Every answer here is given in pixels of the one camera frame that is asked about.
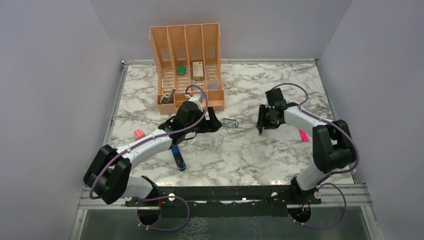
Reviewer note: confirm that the aluminium frame rail front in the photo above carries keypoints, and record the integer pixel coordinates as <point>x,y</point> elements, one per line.
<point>356,195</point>

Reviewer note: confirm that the blue stapler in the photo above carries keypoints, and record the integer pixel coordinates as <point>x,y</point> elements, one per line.
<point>178,158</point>

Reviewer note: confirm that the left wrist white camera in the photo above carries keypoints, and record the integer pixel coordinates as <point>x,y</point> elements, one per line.
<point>196,98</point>

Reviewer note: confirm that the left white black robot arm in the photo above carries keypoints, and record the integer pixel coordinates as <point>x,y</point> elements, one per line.
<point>108,175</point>

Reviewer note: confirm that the black white item in organizer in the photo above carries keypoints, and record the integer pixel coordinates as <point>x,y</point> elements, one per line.
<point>167,98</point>

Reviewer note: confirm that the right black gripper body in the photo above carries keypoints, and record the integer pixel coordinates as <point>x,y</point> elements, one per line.
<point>265,117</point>

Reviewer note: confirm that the white green box in organizer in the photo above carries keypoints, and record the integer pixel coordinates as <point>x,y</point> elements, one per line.
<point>198,71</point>

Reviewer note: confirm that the clear round lid in organizer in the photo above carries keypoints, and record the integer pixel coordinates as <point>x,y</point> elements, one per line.
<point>213,85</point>

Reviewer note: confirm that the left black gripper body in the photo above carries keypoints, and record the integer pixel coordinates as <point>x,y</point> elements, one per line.
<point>205,125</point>

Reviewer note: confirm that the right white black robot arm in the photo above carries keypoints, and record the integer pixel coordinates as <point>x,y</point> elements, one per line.
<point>331,141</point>

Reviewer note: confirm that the pink highlighter marker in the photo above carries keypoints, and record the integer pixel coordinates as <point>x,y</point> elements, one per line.
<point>304,137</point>

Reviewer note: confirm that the orange plastic desk organizer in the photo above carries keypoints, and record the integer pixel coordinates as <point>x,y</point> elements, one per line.
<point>181,45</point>

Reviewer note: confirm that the green object in organizer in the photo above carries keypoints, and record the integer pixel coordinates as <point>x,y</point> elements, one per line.
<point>181,70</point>

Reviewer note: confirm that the pink round cap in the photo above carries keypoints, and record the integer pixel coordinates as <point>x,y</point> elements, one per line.
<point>139,134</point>

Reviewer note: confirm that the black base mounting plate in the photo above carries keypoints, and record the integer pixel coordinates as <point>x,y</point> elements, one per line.
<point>221,201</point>

